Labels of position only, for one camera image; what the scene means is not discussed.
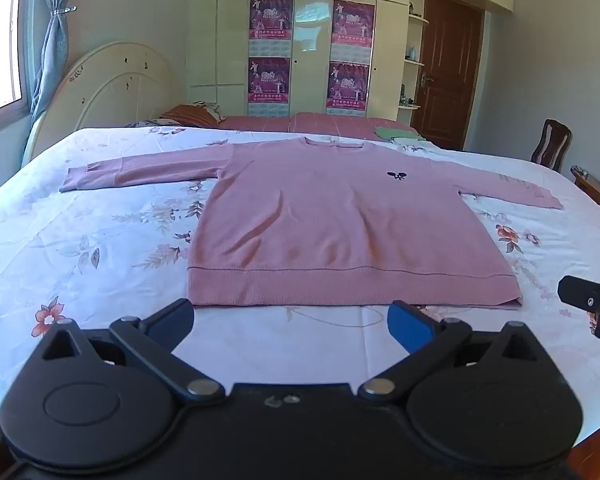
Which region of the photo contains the pink knit sweater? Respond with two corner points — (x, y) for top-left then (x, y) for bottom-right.
(62, 137), (559, 307)

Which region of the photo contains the white floral bed sheet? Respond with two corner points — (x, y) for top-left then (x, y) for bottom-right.
(0, 128), (600, 434)

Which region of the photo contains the wooden side table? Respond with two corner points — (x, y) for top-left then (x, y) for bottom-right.
(570, 166), (600, 206)

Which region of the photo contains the dark wooden chair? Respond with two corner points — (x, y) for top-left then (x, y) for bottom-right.
(531, 119), (572, 172)

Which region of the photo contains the green folded cloth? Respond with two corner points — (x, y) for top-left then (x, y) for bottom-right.
(375, 127), (422, 141)

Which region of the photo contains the pink checked bed cover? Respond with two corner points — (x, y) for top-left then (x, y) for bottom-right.
(149, 104), (422, 142)

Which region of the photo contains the orange striped pillow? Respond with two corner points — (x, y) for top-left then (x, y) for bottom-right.
(160, 102), (226, 128)

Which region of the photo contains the corner shelf unit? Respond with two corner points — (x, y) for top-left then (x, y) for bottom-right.
(398, 2), (429, 126)

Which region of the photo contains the cream rounded headboard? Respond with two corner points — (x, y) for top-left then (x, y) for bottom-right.
(22, 41), (185, 165)

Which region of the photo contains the lower right purple poster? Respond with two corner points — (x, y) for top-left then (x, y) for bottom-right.
(325, 62), (370, 117)

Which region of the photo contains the purple poster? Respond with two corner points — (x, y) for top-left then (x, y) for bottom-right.
(332, 0), (375, 48)
(249, 0), (294, 40)
(248, 58), (290, 104)
(325, 62), (370, 117)

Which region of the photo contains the lower left purple poster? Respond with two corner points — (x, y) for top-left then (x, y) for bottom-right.
(248, 58), (290, 104)

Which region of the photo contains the brown wooden door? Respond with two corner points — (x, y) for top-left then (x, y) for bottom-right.
(412, 0), (484, 151)

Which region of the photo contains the cream wardrobe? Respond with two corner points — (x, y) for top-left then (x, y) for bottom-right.
(186, 0), (514, 120)

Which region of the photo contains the upper right purple poster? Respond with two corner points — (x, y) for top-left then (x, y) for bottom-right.
(332, 0), (375, 48)

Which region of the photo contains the upper left purple poster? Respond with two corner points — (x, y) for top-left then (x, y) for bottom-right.
(249, 0), (294, 40)

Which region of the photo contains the blue curtain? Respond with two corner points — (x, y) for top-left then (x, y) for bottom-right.
(19, 0), (76, 122)

